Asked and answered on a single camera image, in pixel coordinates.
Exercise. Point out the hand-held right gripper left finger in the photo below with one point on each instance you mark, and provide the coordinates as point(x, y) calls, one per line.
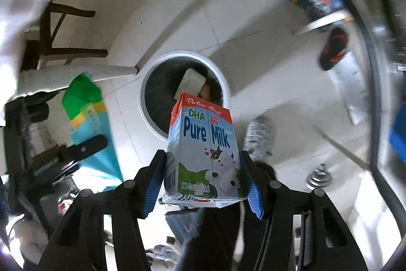
point(151, 191)

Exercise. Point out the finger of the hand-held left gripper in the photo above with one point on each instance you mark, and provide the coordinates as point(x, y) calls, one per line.
point(85, 148)

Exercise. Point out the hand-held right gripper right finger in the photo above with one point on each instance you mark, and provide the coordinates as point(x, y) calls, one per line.
point(254, 196)

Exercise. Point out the green and teal packet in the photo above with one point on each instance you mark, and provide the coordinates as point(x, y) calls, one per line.
point(90, 118)

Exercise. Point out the blue and white milk carton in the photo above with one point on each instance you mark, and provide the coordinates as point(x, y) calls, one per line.
point(203, 147)

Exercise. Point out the white round trash bin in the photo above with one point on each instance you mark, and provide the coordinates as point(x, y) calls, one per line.
point(149, 118)

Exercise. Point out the grey patterned slipper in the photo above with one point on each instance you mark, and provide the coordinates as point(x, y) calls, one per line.
point(260, 137)

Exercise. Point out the metal dumbbell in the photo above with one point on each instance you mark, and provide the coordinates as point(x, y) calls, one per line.
point(318, 177)

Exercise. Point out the brown scrap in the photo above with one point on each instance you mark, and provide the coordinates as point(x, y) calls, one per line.
point(211, 92)

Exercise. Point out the white crumpled carton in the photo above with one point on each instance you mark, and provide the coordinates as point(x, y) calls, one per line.
point(190, 82)

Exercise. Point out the dark wooden chair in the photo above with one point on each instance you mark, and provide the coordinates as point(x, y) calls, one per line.
point(47, 36)

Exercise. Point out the white table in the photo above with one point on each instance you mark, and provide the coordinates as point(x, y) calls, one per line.
point(25, 4)

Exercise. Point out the blue container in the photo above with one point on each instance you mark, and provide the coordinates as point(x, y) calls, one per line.
point(399, 134)

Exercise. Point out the black and red sandal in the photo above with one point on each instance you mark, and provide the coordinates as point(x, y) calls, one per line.
point(333, 47)

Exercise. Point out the white furniture leg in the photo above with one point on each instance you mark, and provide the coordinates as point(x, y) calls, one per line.
point(320, 24)

